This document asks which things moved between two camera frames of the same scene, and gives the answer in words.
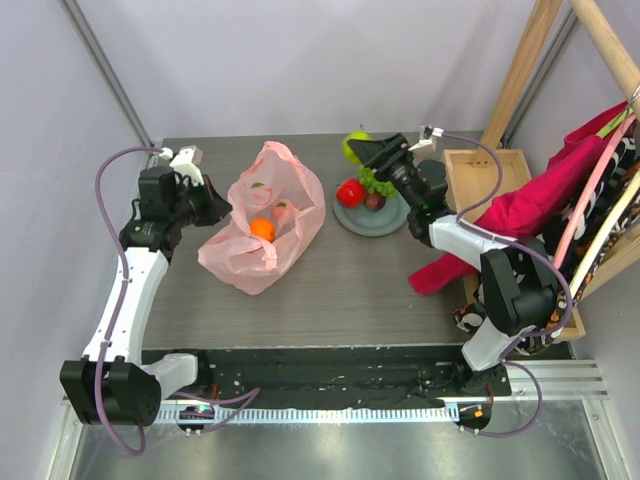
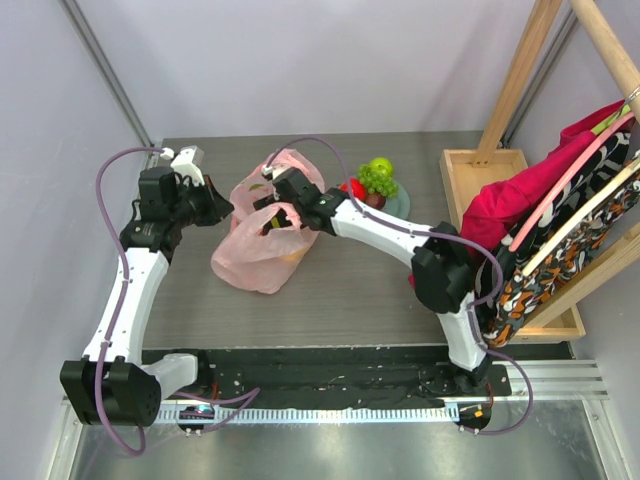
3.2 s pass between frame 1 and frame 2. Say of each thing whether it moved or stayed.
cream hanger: moved
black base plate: stayed
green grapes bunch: stayed
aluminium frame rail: stayed
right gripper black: moved
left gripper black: stayed
